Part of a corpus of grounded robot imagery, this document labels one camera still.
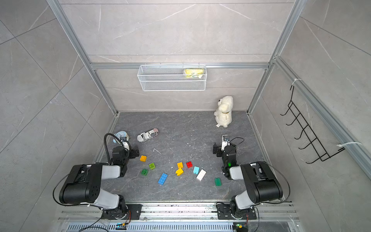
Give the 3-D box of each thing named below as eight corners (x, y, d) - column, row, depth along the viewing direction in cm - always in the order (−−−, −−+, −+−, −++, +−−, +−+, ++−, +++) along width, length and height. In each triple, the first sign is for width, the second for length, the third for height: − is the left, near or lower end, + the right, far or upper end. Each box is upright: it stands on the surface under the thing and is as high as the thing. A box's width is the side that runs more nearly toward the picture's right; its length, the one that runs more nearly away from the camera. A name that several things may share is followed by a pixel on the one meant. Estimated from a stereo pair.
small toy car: (139, 143, 103) (137, 140, 100) (137, 138, 106) (136, 135, 103) (160, 135, 107) (159, 132, 104) (158, 130, 110) (157, 127, 107)
